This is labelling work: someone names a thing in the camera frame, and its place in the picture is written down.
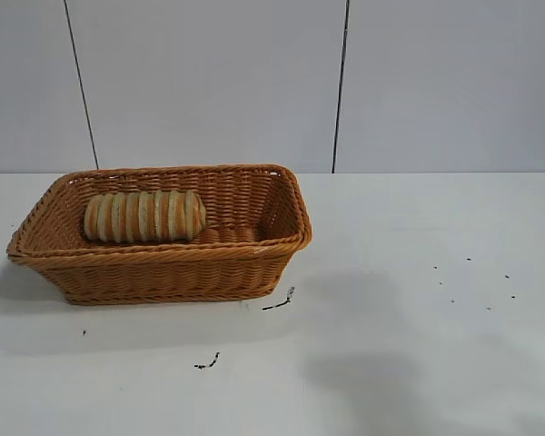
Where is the long striped bread loaf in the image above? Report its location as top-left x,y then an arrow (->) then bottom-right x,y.
83,189 -> 208,242

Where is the brown woven wicker basket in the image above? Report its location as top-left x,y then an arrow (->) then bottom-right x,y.
6,163 -> 314,306

